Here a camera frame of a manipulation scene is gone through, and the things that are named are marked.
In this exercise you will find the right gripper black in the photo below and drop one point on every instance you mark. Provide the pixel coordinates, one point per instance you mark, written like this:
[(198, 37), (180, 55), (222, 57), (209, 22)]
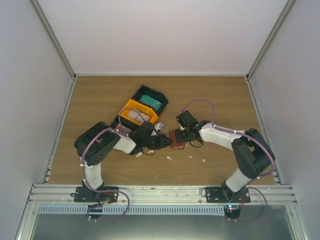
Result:
[(179, 138)]

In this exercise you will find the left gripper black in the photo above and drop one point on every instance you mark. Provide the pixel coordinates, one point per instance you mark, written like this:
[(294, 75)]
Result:
[(162, 141)]

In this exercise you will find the brown leather card holder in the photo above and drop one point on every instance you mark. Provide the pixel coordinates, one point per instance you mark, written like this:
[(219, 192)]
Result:
[(175, 145)]

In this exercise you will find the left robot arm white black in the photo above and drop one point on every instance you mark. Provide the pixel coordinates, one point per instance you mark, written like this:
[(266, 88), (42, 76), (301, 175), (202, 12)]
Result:
[(95, 144)]

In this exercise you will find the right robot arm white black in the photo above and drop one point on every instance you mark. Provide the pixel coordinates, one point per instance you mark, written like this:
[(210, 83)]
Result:
[(253, 155)]

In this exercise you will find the yellow bin with white cards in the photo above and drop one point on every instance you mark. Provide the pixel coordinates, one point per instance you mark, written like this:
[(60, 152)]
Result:
[(136, 106)]

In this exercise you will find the black bin with teal cards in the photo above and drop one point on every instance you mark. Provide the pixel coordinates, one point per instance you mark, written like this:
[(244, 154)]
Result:
[(143, 89)]

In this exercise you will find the red white card stack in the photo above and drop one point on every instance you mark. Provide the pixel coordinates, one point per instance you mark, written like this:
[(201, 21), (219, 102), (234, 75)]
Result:
[(123, 129)]

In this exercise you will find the black bin with red cards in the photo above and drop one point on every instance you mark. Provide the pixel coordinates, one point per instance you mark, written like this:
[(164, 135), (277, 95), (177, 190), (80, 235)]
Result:
[(124, 125)]

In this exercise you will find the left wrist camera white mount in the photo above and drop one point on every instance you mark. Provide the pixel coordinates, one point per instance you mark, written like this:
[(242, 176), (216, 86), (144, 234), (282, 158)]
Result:
[(159, 127)]

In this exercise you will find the grey slotted cable duct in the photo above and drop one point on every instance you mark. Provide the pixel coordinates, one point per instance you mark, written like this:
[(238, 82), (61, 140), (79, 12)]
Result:
[(134, 209)]

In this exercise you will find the aluminium front rail frame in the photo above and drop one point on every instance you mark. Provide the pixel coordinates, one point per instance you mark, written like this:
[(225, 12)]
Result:
[(161, 195)]

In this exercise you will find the left aluminium corner post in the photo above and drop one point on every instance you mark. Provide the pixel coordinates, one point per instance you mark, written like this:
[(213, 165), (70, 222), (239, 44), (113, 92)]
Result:
[(52, 36)]

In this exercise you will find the aluminium corner post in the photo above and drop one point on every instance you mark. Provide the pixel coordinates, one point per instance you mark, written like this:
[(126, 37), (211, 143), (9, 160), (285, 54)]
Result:
[(52, 36), (284, 13)]

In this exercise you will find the right aluminium corner post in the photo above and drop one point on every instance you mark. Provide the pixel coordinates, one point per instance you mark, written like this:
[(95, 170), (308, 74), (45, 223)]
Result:
[(284, 13)]

